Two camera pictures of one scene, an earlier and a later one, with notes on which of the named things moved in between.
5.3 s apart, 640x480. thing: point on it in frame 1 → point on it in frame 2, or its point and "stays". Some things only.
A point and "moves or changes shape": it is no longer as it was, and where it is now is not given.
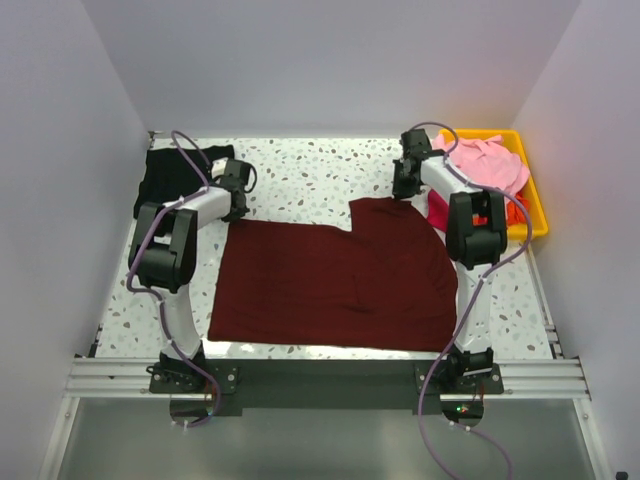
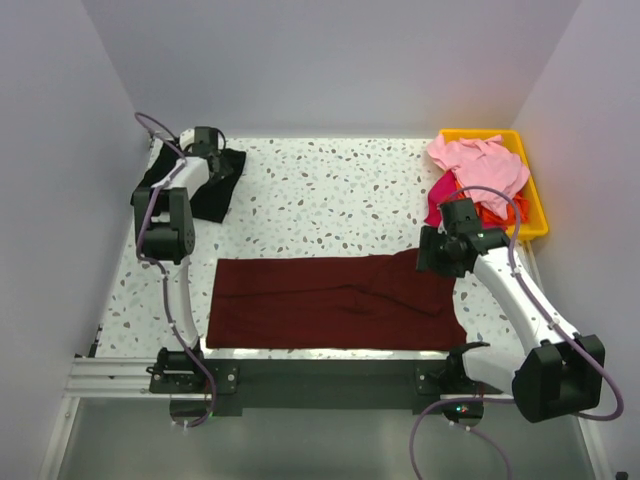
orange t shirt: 515,215 stays
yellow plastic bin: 534,201 stays
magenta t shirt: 438,211 stays
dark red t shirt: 387,283 moves or changes shape
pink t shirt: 489,162 stays
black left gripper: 235,215 → 218,175
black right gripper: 400,191 → 429,237
